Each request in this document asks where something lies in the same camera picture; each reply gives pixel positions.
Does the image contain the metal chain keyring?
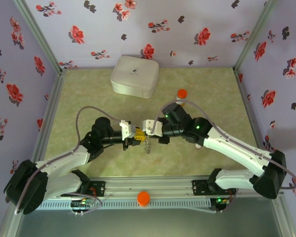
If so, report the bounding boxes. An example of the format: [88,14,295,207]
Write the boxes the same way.
[143,135,153,155]

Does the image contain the orange round button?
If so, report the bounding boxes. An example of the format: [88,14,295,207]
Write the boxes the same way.
[137,191,151,207]

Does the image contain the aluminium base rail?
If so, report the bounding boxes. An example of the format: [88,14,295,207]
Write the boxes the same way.
[14,175,284,198]

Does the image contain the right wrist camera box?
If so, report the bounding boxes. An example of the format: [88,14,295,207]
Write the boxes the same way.
[142,119,164,137]

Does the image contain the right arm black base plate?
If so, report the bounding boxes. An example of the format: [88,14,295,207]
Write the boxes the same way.
[191,179,237,197]

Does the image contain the white zip case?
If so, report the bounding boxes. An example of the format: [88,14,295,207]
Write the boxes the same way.
[110,55,160,99]

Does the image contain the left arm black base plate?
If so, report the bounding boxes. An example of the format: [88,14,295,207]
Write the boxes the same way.
[85,181,106,198]

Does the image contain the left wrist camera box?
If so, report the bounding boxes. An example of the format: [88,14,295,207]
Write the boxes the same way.
[119,119,139,139]

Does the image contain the aluminium side rail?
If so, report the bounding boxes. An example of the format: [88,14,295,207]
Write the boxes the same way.
[233,68,281,177]
[31,69,68,166]

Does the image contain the grey slotted cable duct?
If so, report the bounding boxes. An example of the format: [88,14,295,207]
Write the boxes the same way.
[37,198,212,211]

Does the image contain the aluminium corner post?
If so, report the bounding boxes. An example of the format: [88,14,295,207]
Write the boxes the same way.
[233,0,279,74]
[12,0,68,75]

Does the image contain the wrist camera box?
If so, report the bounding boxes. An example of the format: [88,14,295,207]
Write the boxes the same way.
[119,119,139,139]
[142,119,164,137]

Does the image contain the orange lid bottle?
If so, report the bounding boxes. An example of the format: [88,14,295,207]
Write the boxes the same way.
[175,89,188,107]

